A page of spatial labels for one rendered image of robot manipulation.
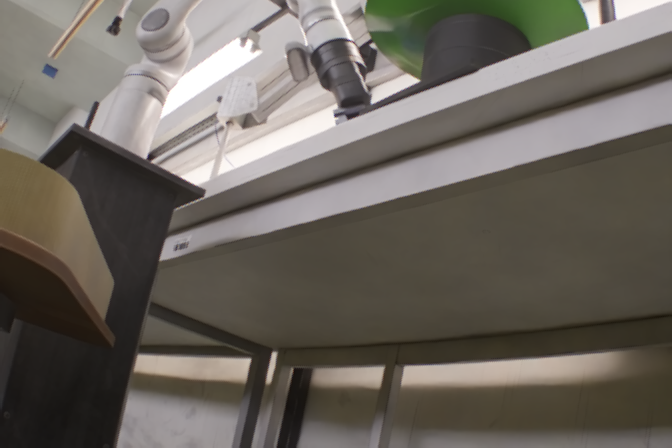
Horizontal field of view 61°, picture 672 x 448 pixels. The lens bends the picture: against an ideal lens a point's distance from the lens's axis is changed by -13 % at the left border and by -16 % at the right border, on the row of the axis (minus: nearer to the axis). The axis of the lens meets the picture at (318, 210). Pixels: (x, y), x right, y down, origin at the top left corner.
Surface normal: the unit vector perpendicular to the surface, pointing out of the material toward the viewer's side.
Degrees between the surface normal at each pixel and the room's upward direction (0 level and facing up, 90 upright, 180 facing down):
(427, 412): 90
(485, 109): 180
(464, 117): 180
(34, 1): 90
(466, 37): 90
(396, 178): 90
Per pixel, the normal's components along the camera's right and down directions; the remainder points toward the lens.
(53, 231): 0.96, 0.10
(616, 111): -0.74, -0.40
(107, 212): 0.64, -0.18
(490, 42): 0.07, -0.38
